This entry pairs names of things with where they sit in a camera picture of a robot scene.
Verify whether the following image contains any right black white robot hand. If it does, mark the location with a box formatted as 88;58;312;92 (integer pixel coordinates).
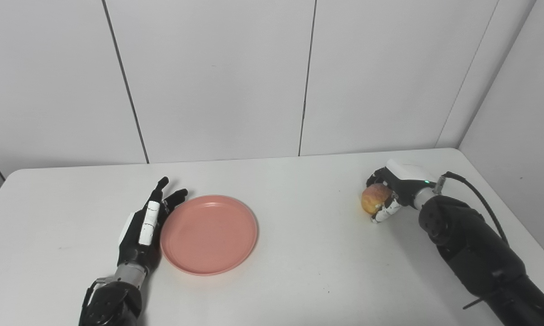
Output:
366;158;437;224

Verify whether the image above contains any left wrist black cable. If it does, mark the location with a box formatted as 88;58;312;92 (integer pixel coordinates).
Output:
79;277;113;320

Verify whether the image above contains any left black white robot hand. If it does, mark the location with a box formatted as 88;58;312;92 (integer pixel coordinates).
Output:
117;177;189;275

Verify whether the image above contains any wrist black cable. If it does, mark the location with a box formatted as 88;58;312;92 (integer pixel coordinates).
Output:
79;277;113;320
435;171;511;247

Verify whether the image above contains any cream puff pastry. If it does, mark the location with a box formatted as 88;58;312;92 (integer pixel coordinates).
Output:
361;183;393;216

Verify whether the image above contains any pink round plate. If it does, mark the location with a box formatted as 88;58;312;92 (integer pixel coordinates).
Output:
160;195;259;277

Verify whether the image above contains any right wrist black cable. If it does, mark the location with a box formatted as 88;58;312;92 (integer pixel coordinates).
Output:
435;171;511;247

